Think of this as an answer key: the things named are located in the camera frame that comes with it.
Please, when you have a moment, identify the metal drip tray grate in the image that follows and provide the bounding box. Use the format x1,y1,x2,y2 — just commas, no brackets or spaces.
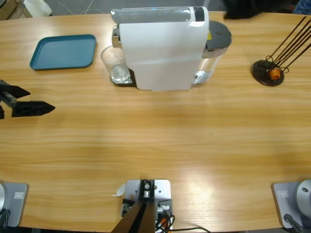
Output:
110,69,137,87

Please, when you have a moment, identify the white mounting block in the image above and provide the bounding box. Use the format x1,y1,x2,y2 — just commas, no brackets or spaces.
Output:
121,179,173,231

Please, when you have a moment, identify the teal plastic tray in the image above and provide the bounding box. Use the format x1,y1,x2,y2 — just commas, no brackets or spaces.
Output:
29,34,98,71

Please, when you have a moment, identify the black base cable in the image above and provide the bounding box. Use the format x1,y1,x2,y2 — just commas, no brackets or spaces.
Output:
283,213,304,233
0,208,12,229

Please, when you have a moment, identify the clear water tank dark lid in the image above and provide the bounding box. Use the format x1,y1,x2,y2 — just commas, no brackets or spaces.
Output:
194,20,233,85

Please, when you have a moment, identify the black cable with orange plug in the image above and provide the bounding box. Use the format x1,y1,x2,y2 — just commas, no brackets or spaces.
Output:
155,213,211,233

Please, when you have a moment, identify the white plastic bag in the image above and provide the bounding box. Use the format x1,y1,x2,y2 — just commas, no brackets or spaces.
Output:
23,0,53,17

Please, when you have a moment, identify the white tape tab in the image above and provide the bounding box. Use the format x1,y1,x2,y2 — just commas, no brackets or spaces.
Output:
111,183,126,197

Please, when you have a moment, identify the grey coffee machine lid lever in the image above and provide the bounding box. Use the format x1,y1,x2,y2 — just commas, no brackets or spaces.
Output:
110,6,192,24

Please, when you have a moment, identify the bystander in blue jeans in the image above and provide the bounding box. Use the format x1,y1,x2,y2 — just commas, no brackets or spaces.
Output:
293,0,311,15

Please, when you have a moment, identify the orange coffee capsule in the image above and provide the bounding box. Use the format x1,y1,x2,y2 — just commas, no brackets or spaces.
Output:
268,68,282,80

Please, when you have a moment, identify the white floor cable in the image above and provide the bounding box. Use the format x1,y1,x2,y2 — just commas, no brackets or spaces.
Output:
58,0,107,16

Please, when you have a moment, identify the cardboard box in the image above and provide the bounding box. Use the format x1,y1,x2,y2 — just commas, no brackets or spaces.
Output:
0,0,22,21

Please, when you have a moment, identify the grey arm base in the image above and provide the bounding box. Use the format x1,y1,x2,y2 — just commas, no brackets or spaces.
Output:
271,179,311,229
0,182,29,228

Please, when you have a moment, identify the white capsule coffee machine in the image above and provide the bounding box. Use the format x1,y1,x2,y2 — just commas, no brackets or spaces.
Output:
110,6,210,92

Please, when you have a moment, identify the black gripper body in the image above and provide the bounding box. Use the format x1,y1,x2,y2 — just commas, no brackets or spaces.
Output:
0,91,17,120

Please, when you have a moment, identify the clear glass cup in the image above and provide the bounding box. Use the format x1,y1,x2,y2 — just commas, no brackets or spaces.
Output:
101,45,132,84

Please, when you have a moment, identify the black capsule stand with rods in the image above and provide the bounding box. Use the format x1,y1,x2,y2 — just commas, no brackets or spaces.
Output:
251,16,311,87

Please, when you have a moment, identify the dark camera post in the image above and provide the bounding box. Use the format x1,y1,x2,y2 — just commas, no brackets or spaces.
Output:
113,179,156,233

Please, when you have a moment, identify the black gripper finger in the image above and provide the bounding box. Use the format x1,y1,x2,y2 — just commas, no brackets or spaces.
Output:
223,0,265,20
0,79,31,99
11,100,56,118

